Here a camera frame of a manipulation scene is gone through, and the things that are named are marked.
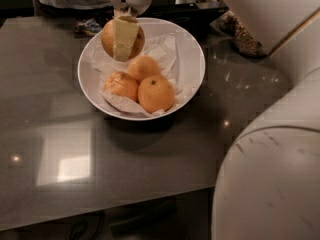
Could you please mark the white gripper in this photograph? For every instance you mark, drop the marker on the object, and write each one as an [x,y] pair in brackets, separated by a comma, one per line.
[125,30]

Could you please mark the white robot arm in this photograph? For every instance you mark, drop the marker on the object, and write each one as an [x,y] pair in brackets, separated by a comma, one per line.
[268,186]

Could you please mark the hidden back orange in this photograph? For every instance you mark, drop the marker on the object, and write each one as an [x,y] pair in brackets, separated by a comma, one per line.
[142,67]

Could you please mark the white bowl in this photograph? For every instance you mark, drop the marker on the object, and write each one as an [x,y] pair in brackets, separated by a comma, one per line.
[190,60]

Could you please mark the colourful coaster on table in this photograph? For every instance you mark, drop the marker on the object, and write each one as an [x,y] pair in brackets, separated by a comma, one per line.
[87,27]

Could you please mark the dark tray at table edge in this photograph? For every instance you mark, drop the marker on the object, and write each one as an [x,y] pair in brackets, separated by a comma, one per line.
[188,13]

